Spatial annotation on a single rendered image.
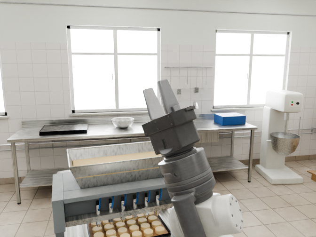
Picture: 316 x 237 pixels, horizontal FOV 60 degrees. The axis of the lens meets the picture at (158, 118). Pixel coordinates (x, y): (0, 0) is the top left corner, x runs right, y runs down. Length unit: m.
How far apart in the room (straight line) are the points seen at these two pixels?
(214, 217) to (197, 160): 0.10
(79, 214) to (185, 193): 1.04
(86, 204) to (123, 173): 0.24
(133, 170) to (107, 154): 0.25
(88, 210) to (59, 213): 0.17
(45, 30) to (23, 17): 0.32
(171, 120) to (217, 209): 0.17
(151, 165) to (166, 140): 0.93
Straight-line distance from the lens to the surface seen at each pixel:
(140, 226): 1.58
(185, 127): 0.47
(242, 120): 4.40
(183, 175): 0.47
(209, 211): 0.49
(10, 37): 4.49
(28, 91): 4.44
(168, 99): 0.48
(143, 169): 1.41
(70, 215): 1.47
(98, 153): 1.58
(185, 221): 0.47
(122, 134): 3.68
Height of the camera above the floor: 1.76
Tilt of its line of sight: 11 degrees down
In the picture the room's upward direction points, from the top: straight up
